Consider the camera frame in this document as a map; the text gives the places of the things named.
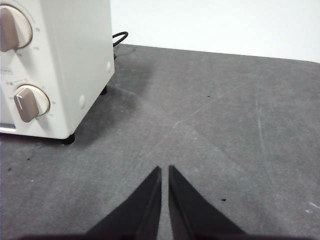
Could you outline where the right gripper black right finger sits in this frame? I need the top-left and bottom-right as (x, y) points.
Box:
(168, 164), (247, 236)

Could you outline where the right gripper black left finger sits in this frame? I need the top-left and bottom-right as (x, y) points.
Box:
(87, 165), (163, 236)

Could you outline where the beige oven knob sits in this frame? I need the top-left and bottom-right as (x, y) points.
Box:
(0, 3), (34, 53)
(12, 84), (51, 123)

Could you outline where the white Toshiba toaster oven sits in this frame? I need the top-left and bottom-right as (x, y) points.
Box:
(0, 0), (116, 145)

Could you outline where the black oven power cord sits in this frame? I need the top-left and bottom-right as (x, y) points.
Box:
(111, 31), (130, 60)

